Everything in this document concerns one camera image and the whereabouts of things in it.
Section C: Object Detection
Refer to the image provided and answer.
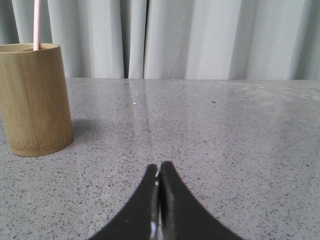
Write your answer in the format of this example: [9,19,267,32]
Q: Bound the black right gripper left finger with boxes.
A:
[91,164,159,240]

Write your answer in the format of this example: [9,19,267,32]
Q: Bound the bamboo wooden cup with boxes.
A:
[0,43,74,157]

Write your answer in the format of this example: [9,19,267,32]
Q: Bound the grey curtain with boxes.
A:
[0,0,320,81]

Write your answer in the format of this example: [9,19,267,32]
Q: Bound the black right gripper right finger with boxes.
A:
[159,161,241,240]

